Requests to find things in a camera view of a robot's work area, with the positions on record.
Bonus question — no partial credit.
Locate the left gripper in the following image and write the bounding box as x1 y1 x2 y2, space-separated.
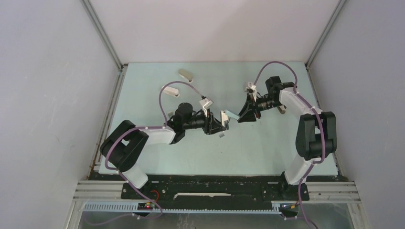
182 107 224 135

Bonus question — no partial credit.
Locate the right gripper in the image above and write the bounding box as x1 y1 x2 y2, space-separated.
238 93 283 123

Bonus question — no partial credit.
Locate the light blue stapler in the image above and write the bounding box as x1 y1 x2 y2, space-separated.
220 110 240 130

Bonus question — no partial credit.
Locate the beige brown stapler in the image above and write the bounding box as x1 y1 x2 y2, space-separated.
277 105 286 115

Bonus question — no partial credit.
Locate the white stapler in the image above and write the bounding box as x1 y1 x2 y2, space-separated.
161 86 180 98

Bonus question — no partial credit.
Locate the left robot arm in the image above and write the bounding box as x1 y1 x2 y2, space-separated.
99 103 229 199

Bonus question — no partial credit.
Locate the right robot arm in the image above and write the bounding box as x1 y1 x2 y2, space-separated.
238 76 337 199

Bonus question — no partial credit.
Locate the olive green stapler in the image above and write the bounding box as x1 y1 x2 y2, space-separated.
178 69 194 83

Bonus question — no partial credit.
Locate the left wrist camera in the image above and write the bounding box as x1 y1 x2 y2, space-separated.
199 97 213 117

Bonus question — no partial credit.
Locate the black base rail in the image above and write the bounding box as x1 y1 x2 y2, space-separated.
140 175 309 210

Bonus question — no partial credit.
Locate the right aluminium frame post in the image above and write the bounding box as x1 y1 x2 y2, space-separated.
305 0 348 70

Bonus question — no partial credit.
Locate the aluminium frame post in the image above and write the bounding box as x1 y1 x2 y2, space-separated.
80 0 124 71
305 0 348 70

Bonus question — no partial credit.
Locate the left aluminium frame post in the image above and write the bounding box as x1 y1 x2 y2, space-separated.
80 0 124 71

